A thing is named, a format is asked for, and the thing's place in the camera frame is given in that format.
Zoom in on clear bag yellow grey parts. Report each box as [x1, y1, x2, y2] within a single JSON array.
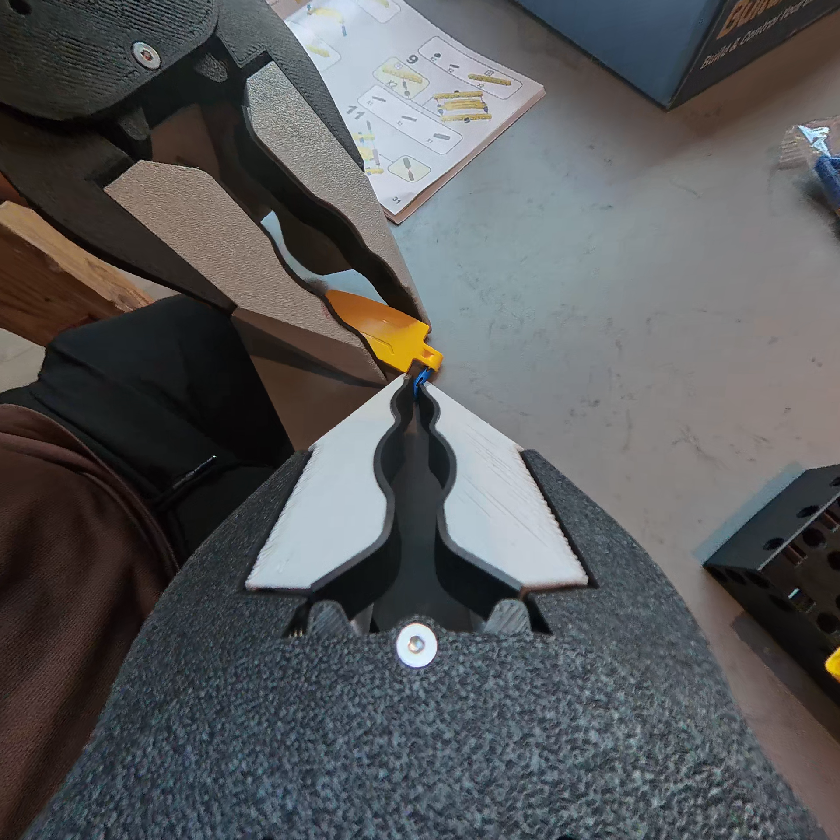
[[777, 115, 840, 221]]

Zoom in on yellow curved arc beam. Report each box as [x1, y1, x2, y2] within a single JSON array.
[[326, 290, 445, 371]]

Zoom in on yellow black brick assembly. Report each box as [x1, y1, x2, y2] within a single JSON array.
[[702, 462, 840, 710]]

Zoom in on person's brown shirt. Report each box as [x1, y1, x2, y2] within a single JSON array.
[[0, 403, 181, 834]]

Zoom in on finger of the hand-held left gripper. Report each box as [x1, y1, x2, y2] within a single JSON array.
[[244, 62, 431, 322], [104, 161, 388, 387]]

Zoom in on grey desk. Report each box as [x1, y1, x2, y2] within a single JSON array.
[[233, 0, 840, 840]]

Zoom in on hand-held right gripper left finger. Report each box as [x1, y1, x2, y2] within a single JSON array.
[[245, 375, 421, 595]]

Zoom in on wooden pillar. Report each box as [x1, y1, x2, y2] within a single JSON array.
[[0, 200, 155, 349]]

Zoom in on person's black trouser legs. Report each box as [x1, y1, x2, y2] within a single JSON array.
[[0, 295, 293, 559]]

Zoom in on instruction booklet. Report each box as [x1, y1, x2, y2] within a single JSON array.
[[269, 0, 547, 225]]

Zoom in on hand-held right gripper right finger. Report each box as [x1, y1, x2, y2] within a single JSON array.
[[420, 381, 589, 598]]

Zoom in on blue cardboard kit box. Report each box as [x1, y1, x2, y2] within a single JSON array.
[[512, 0, 840, 111]]

